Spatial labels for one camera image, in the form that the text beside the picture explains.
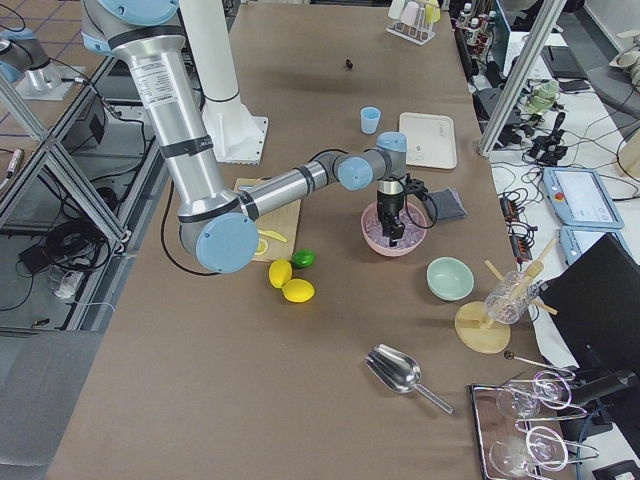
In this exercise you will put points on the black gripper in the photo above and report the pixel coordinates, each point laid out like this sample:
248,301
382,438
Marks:
389,205

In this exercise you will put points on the light blue plastic cup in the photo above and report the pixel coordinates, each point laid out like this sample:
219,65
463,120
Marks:
369,119

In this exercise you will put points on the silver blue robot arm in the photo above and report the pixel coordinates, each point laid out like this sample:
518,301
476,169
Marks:
179,56

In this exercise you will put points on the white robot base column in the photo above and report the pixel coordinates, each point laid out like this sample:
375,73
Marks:
237,135

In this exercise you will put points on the pink bowl of ice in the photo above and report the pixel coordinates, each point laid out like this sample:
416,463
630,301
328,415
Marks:
414,234

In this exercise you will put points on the wooden cup tree stand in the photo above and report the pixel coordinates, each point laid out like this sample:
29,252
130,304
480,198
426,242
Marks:
473,325

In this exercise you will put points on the clear textured glass cup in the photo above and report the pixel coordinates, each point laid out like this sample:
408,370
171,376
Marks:
509,300

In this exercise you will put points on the silver metal ice scoop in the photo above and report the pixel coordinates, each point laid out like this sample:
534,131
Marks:
401,373

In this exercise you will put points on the white cup rack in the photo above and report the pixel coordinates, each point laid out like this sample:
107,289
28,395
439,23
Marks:
413,20

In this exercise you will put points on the grey folded cloth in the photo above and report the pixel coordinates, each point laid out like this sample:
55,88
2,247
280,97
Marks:
446,205

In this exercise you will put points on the mint green bowl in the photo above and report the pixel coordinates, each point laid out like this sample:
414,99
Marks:
449,279

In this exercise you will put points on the green lime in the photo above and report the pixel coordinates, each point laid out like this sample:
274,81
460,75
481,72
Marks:
303,258

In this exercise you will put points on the cream rabbit serving tray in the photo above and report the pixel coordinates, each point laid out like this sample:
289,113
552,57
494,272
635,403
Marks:
430,140

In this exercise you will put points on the bamboo cutting board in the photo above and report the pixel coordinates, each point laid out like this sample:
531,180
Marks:
285,221

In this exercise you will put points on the yellow lemon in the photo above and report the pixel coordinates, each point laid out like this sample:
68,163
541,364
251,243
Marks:
280,273
298,290

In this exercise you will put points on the yellow plastic knife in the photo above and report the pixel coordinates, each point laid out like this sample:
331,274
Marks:
273,235

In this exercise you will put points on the lemon slice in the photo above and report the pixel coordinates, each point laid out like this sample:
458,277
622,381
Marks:
262,247

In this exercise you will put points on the blue teach pendant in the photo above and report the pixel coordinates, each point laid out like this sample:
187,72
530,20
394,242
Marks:
576,240
579,198

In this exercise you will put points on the wine glass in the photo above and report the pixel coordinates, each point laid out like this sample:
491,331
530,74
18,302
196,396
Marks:
524,398
540,451

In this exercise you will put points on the black computer monitor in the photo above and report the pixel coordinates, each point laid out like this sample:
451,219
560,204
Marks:
597,303

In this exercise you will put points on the black framed glass tray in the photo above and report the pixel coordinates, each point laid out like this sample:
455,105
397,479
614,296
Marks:
491,426

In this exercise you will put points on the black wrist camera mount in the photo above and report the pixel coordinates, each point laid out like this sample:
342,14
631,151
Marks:
416,188

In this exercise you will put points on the aluminium frame post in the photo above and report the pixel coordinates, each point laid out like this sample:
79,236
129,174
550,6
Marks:
547,17

